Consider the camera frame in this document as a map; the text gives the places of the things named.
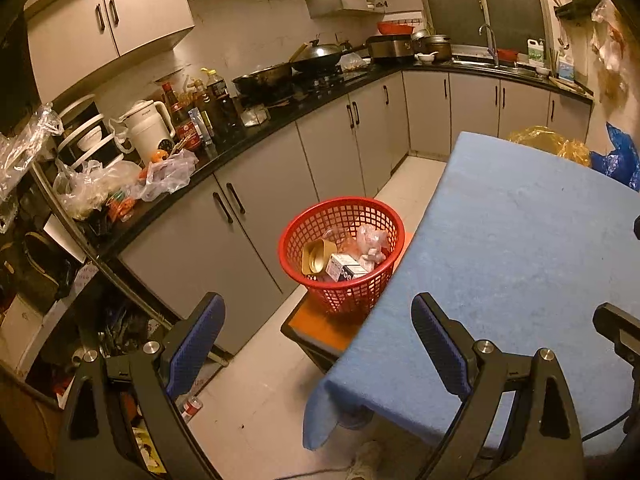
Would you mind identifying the hanging plastic bags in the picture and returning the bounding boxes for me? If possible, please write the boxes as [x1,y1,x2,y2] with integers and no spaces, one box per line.
[591,0,628,108]

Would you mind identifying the white medicine box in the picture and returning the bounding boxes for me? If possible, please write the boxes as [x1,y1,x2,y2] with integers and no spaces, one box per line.
[325,253,370,284]

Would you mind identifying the crumpled clear plastic bag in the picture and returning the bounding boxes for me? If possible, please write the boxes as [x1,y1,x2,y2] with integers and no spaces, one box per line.
[0,101,67,203]

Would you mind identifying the black bag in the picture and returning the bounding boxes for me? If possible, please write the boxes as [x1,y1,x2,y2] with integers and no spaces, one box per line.
[20,231,73,303]

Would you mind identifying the dark kitchen window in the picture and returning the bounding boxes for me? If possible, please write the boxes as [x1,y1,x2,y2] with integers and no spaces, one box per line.
[414,0,547,50]

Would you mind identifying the red basin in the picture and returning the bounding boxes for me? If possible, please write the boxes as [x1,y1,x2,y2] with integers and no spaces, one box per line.
[376,21,417,37]

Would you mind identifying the clear bag of food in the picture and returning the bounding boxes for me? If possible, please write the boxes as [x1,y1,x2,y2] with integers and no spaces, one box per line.
[52,159,146,222]

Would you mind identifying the blue plastic bag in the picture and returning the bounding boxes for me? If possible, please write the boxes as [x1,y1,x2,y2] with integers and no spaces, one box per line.
[589,121,640,190]

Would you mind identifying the plastic bag beside wok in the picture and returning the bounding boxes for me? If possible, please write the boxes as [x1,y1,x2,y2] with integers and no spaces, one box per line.
[339,52,373,72]

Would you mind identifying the chrome sink faucet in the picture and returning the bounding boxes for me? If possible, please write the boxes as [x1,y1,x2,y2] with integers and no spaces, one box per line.
[478,24,502,69]

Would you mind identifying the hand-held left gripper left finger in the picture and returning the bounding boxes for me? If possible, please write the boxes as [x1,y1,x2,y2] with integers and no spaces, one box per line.
[52,292,226,480]

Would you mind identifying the black kitchen countertop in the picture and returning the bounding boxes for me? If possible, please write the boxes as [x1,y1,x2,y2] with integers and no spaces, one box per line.
[82,57,595,261]

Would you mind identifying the green label detergent bottle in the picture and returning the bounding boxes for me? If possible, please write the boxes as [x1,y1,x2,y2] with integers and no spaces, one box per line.
[526,38,547,68]

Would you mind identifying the white shoe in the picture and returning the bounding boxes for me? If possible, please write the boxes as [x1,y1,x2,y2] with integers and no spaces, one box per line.
[345,439,385,480]

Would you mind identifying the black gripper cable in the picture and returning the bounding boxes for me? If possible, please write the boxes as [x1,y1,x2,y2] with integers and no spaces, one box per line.
[581,402,636,445]

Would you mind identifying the wok with metal lid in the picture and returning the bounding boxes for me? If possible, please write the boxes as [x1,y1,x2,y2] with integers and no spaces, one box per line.
[289,39,370,75]

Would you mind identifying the white dish rack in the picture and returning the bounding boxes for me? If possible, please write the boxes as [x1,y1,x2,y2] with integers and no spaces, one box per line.
[54,94,132,173]

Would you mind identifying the wooden cutting board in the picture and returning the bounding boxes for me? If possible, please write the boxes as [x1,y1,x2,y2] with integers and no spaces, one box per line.
[546,76,595,97]

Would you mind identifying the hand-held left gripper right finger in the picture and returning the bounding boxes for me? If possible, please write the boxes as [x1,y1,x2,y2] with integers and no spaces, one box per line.
[411,292,586,480]

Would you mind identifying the large upper wall cabinet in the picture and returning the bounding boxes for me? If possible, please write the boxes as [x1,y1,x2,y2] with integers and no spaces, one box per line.
[24,0,196,106]

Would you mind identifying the small clear packet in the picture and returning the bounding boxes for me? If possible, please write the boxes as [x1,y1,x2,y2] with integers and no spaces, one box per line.
[240,105,272,128]

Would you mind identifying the row of condiment bottles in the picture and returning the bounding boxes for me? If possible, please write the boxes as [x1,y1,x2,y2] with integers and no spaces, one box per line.
[160,66,247,153]

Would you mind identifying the cluttered metal storage shelf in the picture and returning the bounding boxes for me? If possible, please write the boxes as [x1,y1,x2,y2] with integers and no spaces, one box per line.
[0,165,233,476]

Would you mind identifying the stacked metal pots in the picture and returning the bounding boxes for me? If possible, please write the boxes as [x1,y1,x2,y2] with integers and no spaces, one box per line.
[411,29,454,63]

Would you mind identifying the white plastic bag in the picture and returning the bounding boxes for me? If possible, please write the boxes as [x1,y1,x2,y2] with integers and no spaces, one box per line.
[139,148,200,204]

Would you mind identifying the grey kitchen base cabinets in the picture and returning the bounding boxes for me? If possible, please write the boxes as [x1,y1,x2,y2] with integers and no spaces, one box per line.
[117,69,593,356]

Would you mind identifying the yellow plastic bag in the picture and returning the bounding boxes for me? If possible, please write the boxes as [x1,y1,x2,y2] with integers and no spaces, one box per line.
[507,125,593,168]

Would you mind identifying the clear plastic wrapper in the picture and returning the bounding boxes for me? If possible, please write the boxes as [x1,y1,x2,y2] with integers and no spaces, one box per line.
[350,224,390,267]

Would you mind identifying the gas stove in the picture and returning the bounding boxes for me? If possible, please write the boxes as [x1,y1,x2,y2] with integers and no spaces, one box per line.
[239,71,353,108]

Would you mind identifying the orange stool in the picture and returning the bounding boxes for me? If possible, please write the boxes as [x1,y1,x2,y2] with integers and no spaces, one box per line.
[280,230,417,377]

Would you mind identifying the gold metal tin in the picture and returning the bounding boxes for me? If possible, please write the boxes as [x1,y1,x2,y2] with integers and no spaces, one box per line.
[301,239,342,278]

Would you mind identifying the steel electric cooker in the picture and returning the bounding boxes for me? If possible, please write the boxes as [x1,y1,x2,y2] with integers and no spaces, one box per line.
[366,35,417,65]

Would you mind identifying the white electric kettle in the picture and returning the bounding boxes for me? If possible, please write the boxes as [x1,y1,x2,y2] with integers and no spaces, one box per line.
[109,100,177,167]

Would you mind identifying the clear plastic cup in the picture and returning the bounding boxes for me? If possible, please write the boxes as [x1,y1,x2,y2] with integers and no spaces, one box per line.
[322,227,361,257]

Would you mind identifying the wall utensil rack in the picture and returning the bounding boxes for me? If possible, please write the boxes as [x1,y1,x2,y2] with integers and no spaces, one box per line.
[547,0,602,22]

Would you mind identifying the red plastic mesh basket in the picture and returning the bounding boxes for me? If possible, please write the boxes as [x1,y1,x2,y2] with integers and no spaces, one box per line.
[278,197,407,317]

